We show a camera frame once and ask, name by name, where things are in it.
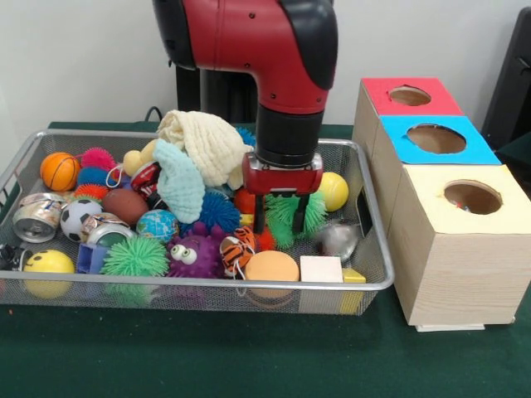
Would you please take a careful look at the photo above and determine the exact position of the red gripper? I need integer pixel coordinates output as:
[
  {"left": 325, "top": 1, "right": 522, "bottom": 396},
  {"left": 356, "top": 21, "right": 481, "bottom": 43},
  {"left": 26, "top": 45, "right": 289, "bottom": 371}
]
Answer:
[{"left": 241, "top": 152, "right": 324, "bottom": 235}]

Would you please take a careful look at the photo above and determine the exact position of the orange tiger plush toy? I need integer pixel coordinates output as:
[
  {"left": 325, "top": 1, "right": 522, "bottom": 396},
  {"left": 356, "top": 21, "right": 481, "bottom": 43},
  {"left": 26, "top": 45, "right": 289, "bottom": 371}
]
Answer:
[{"left": 219, "top": 226, "right": 258, "bottom": 278}]

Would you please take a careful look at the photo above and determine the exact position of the crushed silver drink can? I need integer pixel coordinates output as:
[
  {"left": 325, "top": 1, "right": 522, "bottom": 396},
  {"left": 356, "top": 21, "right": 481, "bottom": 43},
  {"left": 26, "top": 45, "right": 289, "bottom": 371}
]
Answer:
[{"left": 315, "top": 222, "right": 361, "bottom": 261}]

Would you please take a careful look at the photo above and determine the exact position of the silver mesh bin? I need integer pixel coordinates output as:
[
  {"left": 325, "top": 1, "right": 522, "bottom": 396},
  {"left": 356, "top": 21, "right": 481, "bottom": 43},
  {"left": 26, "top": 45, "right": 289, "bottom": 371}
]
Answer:
[{"left": 0, "top": 129, "right": 395, "bottom": 317}]

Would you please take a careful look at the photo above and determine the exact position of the green spiky rubber ball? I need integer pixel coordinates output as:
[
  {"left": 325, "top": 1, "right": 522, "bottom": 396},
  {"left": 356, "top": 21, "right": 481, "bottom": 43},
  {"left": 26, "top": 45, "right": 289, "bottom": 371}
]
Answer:
[
  {"left": 100, "top": 235, "right": 169, "bottom": 277},
  {"left": 265, "top": 190, "right": 329, "bottom": 250}
]

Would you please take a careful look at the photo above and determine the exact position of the orange foam disc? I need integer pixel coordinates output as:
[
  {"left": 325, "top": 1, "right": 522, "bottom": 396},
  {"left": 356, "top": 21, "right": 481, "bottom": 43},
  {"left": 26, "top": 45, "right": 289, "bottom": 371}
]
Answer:
[{"left": 244, "top": 250, "right": 300, "bottom": 300}]

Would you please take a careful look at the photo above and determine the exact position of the yellow tennis ball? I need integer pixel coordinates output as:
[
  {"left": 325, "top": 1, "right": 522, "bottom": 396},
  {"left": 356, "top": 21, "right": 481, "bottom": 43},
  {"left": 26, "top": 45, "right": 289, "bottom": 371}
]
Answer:
[{"left": 317, "top": 172, "right": 349, "bottom": 211}]

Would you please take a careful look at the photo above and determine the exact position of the pale wooden cube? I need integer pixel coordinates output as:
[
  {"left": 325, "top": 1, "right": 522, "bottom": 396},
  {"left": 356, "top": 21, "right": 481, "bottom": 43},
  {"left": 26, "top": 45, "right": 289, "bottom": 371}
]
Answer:
[{"left": 298, "top": 255, "right": 345, "bottom": 315}]

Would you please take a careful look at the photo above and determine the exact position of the purple spiky monster toy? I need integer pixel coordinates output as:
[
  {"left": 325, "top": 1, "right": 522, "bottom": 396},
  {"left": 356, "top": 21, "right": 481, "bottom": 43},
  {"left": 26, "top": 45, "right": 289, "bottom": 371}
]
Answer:
[{"left": 167, "top": 221, "right": 227, "bottom": 279}]

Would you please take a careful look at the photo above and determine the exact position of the cream waffle cloth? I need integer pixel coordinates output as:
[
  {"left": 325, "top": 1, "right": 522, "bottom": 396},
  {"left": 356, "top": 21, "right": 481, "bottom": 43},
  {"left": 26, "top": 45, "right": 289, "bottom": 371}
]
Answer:
[{"left": 156, "top": 109, "right": 254, "bottom": 190}]

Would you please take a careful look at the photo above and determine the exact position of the light blue cloth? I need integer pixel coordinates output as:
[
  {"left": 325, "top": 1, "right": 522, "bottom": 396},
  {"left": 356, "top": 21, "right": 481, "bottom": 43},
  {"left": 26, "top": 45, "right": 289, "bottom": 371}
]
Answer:
[{"left": 152, "top": 138, "right": 205, "bottom": 225}]

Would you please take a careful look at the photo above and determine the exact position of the yellow smiley ball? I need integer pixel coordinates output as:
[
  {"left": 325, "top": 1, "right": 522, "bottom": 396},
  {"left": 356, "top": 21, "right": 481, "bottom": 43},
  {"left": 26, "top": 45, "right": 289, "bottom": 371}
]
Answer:
[{"left": 21, "top": 249, "right": 76, "bottom": 300}]

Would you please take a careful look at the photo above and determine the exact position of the black chair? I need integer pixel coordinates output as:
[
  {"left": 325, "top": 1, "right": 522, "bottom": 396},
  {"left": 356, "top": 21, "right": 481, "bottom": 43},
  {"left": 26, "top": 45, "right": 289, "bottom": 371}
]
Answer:
[{"left": 480, "top": 6, "right": 531, "bottom": 146}]

